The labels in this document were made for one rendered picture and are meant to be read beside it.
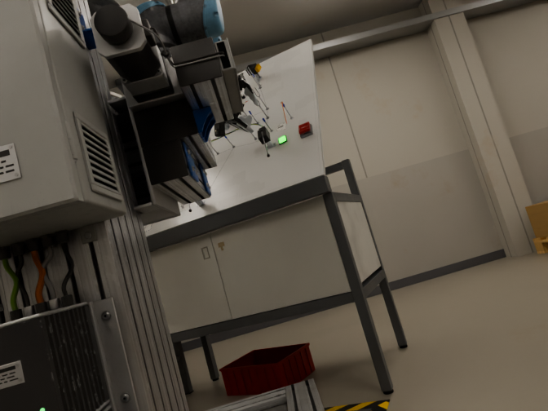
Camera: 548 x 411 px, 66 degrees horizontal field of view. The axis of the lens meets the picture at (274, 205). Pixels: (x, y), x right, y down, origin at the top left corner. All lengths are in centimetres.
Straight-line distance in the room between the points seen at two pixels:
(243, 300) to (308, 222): 45
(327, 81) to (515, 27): 204
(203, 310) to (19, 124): 145
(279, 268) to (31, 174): 128
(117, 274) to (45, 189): 24
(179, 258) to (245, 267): 34
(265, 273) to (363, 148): 270
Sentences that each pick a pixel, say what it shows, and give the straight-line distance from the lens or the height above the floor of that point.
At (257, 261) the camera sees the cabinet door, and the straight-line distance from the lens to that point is 182.
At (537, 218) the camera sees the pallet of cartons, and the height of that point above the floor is 31.
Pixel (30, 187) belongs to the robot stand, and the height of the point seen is 80.
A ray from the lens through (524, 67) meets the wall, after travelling 519.
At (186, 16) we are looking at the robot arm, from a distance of 129.
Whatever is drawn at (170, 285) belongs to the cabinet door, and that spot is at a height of 62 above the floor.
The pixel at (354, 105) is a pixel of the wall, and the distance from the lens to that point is 442.
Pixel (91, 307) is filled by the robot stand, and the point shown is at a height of 62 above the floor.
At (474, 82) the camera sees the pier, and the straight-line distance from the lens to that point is 464.
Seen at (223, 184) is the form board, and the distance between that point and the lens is 195.
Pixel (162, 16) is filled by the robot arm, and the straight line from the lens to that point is 131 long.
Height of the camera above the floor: 62
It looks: 7 degrees up
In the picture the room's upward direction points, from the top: 16 degrees counter-clockwise
